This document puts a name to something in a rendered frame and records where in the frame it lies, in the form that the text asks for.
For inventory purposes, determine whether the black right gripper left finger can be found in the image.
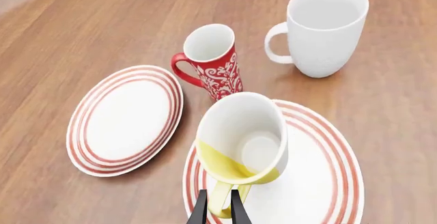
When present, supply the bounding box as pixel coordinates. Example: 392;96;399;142
186;188;208;224

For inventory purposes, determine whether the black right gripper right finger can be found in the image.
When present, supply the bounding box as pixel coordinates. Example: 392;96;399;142
230;188;253;224

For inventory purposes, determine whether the yellow and white mug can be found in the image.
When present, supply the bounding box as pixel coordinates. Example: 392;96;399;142
195;91;289;220

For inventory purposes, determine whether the white plate with red rings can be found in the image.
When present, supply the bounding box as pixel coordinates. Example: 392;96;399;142
66;64;184;178
182;99;365;224

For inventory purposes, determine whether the red patterned mug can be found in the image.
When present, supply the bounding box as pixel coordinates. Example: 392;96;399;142
171;23;244;102

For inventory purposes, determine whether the plain white mug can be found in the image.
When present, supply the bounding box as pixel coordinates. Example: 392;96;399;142
264;0;370;79

